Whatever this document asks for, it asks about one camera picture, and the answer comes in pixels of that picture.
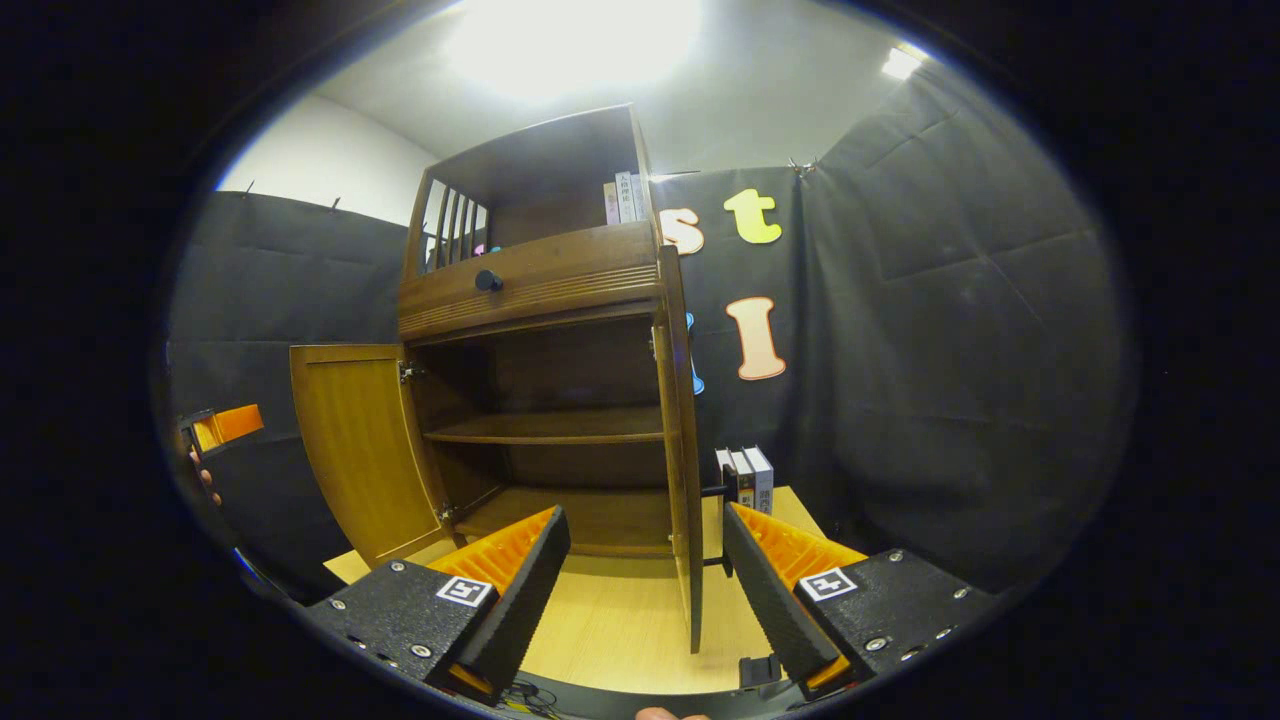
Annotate wooden inner cabinet shelf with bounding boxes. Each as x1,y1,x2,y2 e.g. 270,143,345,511
422,405,666,446

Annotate large ceiling light panel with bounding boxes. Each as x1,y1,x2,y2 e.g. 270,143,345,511
445,0,703,101

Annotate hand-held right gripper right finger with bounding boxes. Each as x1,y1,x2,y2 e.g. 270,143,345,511
722,502,996,701

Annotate small ceiling light panel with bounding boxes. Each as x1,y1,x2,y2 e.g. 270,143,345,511
880,42,931,81

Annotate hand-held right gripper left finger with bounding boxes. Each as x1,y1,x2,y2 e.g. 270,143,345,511
305,505,573,706

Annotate wooden double-door shoe cabinet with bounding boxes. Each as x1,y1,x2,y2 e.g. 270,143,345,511
398,103,706,561

